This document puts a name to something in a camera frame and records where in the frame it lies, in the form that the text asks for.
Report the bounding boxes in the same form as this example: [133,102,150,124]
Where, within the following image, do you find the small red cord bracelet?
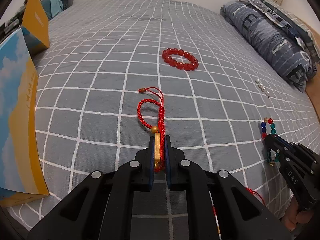
[137,86,166,174]

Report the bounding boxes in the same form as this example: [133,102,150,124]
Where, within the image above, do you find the person's right hand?
[281,197,313,231]

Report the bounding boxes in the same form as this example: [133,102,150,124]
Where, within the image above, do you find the wooden headboard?
[301,20,320,120]

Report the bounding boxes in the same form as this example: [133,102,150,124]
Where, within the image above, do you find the blue yellow cardboard box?
[1,0,50,207]

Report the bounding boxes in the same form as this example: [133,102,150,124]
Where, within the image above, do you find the folded blue grey duvet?
[220,1,317,92]

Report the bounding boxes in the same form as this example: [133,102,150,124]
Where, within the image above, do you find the grey patterned pillow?
[248,0,319,63]

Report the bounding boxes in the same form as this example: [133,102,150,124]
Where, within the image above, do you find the grey checked bed sheet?
[6,0,320,240]

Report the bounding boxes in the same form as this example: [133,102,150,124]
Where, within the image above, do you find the black items on suitcase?
[0,0,28,42]

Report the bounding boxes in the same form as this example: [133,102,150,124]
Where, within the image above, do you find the teal suitcase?
[40,0,63,21]

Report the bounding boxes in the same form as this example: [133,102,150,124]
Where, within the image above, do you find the multicolour glass bead bracelet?
[260,116,281,168]

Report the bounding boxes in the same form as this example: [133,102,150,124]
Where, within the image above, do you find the white pearl string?
[255,78,271,99]

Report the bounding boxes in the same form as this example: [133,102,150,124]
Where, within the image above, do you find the red bead bracelet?
[162,47,200,72]

